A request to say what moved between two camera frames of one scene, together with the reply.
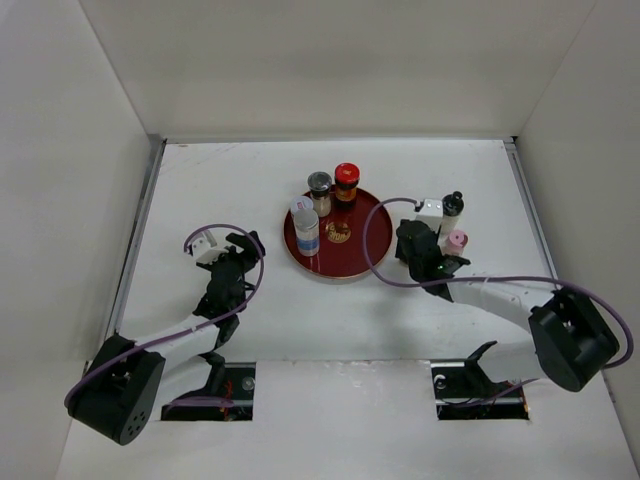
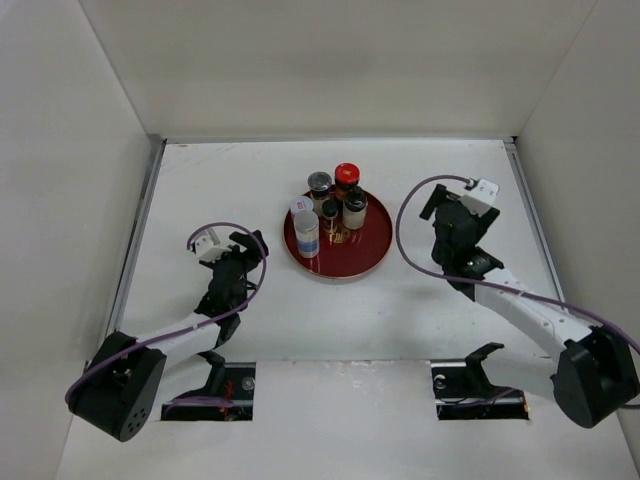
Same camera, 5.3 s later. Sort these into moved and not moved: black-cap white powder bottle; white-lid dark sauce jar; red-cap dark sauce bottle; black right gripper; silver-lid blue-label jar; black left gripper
Moved: black-cap white powder bottle; black right gripper
Not moved: white-lid dark sauce jar; silver-lid blue-label jar; red-cap dark sauce bottle; black left gripper
